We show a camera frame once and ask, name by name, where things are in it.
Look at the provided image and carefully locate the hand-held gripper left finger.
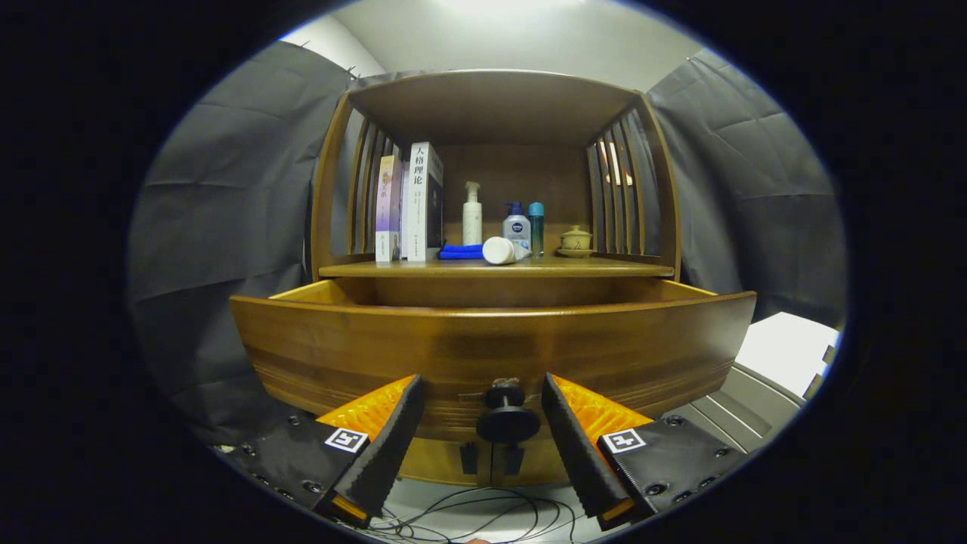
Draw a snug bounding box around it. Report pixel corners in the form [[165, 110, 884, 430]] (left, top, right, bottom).
[[223, 374, 425, 530]]

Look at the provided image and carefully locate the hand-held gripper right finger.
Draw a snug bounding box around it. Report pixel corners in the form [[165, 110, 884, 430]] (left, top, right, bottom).
[[540, 372, 758, 533]]

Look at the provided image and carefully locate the black drawer knob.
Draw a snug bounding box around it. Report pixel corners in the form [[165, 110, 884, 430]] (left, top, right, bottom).
[[476, 384, 542, 444]]

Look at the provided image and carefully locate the wooden drawer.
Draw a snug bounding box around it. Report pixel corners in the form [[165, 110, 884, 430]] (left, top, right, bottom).
[[229, 278, 758, 447]]

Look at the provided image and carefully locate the white green tube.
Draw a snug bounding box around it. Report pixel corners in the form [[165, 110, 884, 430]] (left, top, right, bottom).
[[482, 236, 532, 266]]

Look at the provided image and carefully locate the wooden cabinet door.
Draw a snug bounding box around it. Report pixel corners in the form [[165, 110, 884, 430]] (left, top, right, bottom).
[[400, 438, 492, 484], [491, 442, 567, 486]]

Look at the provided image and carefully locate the wooden countertop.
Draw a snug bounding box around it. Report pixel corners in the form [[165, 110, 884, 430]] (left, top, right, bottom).
[[319, 253, 675, 279]]

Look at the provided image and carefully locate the white topped grey drawer unit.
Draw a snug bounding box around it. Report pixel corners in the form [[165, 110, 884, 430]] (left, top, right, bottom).
[[665, 311, 841, 454]]

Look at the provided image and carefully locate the wooden cabinet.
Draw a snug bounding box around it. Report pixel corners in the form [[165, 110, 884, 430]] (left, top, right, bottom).
[[308, 70, 682, 488]]

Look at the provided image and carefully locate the white bottle blue cap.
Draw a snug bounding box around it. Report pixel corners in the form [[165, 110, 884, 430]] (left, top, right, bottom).
[[503, 201, 532, 254]]

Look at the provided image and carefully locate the thin white book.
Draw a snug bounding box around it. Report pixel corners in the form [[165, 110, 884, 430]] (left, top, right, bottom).
[[399, 160, 412, 260]]

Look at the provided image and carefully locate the purple book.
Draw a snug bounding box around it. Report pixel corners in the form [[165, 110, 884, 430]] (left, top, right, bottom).
[[375, 155, 403, 263]]

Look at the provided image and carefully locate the white pump bottle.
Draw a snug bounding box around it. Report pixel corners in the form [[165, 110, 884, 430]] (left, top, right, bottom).
[[462, 181, 484, 246]]

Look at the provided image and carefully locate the thick white book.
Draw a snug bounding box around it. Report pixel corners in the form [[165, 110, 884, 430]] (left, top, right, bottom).
[[406, 141, 445, 262]]

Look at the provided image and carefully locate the black backdrop cloth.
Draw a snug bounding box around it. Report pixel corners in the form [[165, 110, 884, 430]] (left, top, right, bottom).
[[127, 39, 847, 447]]

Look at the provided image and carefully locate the black cable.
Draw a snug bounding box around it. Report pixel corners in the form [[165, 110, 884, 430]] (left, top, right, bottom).
[[370, 487, 598, 544]]

